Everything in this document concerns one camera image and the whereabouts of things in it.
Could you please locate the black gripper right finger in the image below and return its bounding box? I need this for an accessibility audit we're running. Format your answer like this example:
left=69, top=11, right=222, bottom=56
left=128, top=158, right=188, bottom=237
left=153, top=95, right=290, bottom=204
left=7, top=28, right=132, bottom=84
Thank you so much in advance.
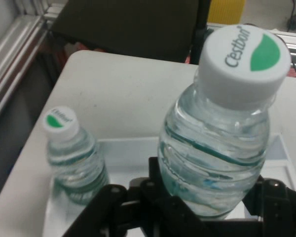
left=243, top=174, right=296, bottom=237

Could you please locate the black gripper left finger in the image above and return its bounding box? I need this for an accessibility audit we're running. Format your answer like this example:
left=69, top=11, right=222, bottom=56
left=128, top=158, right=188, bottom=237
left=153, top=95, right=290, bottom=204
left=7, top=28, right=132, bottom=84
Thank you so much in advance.
left=64, top=157, right=203, bottom=237

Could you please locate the clear water bottle white cap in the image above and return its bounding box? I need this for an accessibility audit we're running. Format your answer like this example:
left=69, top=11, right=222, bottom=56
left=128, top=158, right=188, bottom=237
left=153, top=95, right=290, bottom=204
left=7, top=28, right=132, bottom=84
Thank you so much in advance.
left=157, top=24, right=292, bottom=221
left=41, top=106, right=111, bottom=205

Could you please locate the white plastic tray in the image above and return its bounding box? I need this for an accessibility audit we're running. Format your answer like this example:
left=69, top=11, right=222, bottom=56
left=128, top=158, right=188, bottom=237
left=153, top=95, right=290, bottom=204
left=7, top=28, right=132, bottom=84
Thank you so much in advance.
left=43, top=134, right=296, bottom=237

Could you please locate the black chair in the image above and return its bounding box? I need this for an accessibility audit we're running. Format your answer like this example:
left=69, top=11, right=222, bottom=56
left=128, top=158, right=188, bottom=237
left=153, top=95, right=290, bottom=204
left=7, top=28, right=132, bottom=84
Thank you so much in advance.
left=50, top=0, right=211, bottom=66

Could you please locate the yellow board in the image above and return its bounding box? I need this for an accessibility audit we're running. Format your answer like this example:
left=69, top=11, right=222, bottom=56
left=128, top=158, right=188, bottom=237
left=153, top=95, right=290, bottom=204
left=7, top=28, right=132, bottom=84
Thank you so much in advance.
left=208, top=0, right=246, bottom=23

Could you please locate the black cable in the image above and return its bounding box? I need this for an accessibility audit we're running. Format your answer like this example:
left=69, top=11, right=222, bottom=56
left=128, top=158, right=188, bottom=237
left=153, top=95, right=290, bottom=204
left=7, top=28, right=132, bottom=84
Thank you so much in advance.
left=285, top=0, right=296, bottom=32

